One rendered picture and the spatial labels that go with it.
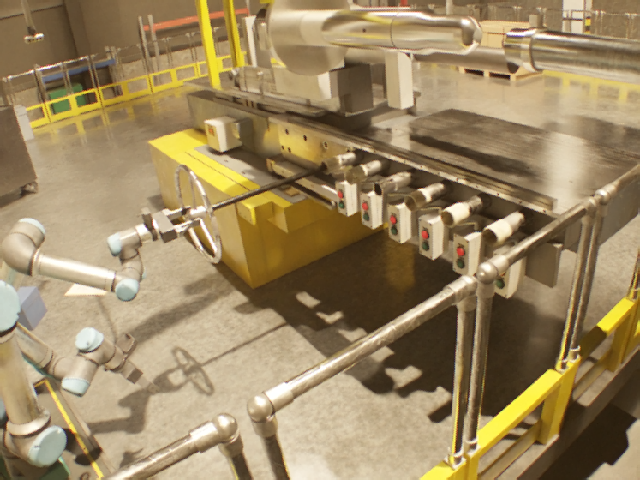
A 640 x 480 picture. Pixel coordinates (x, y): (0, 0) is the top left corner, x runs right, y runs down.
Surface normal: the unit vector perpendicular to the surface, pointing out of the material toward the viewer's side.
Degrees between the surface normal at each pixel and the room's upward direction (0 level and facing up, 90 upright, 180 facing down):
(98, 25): 90
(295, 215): 90
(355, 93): 90
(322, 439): 0
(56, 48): 90
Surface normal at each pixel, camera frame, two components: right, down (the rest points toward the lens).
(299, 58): 0.59, 0.34
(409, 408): -0.10, -0.87
